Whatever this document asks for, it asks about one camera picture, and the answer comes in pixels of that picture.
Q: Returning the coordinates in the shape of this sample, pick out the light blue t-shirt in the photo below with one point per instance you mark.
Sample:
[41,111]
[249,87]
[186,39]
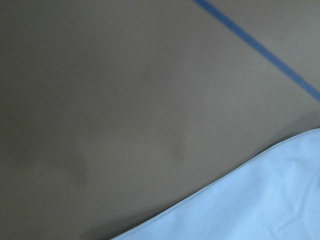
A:
[273,196]

